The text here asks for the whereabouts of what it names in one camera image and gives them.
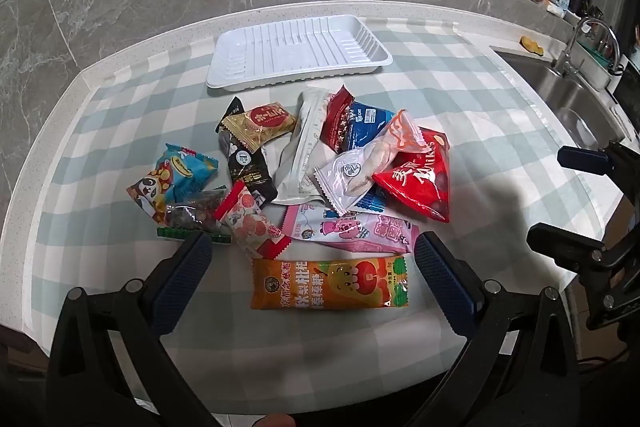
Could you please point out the large red snack packet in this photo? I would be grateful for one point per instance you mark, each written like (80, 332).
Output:
(415, 187)

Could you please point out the pink snack packet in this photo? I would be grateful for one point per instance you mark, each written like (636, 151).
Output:
(360, 232)

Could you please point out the steel sink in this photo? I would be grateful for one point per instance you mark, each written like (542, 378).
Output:
(550, 87)

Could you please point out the gold packet red label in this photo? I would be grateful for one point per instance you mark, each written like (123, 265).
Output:
(260, 124)

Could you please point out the green white checkered cloth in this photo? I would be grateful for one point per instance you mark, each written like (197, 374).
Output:
(125, 117)

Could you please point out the orange snack packet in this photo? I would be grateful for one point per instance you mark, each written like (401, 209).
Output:
(325, 284)

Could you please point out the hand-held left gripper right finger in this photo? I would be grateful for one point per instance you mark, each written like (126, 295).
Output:
(445, 277)

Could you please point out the long white snack packet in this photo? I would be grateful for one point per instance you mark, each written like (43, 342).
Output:
(305, 142)

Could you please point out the white plastic tray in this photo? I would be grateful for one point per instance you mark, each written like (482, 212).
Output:
(300, 47)

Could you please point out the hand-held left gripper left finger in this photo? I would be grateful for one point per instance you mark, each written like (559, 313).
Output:
(185, 277)

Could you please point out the sink caddy rack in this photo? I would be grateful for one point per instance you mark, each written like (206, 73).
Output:
(595, 74)

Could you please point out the blue cartoon snack packet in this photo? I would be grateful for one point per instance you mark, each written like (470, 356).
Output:
(185, 167)

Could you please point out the clear packet orange print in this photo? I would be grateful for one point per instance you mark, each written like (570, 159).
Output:
(360, 167)

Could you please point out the clear nut packet green edge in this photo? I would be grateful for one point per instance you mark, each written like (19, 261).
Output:
(192, 214)

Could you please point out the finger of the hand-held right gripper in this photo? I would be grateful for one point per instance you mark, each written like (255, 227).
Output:
(585, 157)
(565, 242)

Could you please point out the glass bowl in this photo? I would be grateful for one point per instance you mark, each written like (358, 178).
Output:
(575, 127)

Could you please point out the yellow sponge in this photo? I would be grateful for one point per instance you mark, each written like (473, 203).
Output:
(531, 44)

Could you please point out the red white fruit print packet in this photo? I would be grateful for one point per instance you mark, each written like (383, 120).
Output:
(247, 217)

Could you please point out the steel faucet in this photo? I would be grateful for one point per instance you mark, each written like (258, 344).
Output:
(565, 52)

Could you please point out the dark red snack packet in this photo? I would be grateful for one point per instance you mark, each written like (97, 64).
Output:
(337, 122)

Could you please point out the small white box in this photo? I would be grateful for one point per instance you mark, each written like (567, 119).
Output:
(556, 10)

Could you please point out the black snack packet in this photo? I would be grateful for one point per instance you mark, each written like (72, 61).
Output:
(247, 167)

